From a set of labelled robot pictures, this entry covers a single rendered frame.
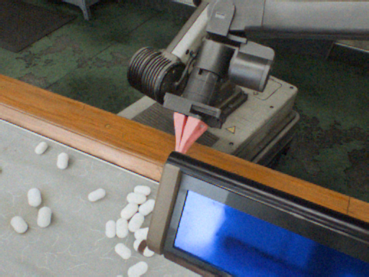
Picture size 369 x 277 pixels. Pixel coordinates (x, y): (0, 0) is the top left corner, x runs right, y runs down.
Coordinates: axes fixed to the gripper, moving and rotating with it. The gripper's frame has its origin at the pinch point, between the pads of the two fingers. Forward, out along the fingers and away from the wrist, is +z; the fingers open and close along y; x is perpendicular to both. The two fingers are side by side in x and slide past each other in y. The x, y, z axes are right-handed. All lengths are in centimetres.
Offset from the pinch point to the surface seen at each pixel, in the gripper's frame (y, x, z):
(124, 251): -2.2, -3.4, 18.0
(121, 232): -4.5, -1.8, 16.0
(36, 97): -42.7, 11.6, -0.2
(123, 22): -138, 178, -75
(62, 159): -24.4, 3.7, 9.5
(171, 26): -101, 185, -84
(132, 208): -5.4, 1.3, 12.2
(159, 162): -6.0, 8.3, 3.4
